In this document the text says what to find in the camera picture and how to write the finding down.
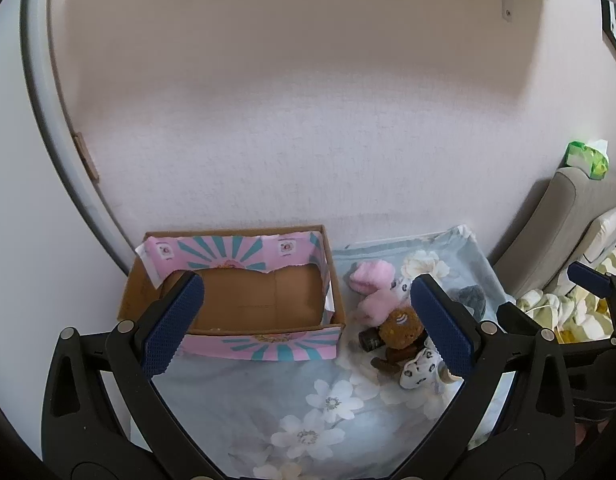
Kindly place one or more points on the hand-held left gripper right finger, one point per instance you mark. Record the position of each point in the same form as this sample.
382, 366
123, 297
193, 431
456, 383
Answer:
440, 330

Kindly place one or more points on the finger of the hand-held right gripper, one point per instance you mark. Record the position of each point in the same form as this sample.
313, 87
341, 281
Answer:
588, 275
515, 317

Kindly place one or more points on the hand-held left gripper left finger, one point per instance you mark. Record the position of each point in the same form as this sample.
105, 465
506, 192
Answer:
173, 330

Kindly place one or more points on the brown plush toy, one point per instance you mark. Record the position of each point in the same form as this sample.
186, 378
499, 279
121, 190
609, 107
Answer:
400, 327

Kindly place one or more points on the white spotted plush toy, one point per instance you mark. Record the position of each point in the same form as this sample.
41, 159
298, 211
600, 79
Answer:
418, 367

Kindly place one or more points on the grey plush toy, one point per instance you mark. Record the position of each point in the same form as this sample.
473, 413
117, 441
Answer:
470, 297

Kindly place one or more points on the cardboard box with pink print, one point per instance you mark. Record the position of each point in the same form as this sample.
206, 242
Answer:
258, 300

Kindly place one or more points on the yellow floral blanket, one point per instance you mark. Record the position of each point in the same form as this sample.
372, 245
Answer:
553, 305

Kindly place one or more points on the white pillow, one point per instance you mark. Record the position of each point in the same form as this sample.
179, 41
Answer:
605, 232

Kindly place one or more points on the pink plush toy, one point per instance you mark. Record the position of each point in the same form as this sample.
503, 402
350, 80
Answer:
373, 290

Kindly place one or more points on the pale blue floral cloth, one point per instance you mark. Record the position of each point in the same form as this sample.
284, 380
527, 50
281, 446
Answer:
268, 390

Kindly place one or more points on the green tissue pack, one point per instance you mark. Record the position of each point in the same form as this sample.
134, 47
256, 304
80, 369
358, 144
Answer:
588, 157

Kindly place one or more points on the framed wall picture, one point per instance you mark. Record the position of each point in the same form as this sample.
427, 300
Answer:
615, 22

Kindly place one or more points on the grey door frame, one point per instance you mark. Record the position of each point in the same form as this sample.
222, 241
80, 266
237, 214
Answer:
43, 85

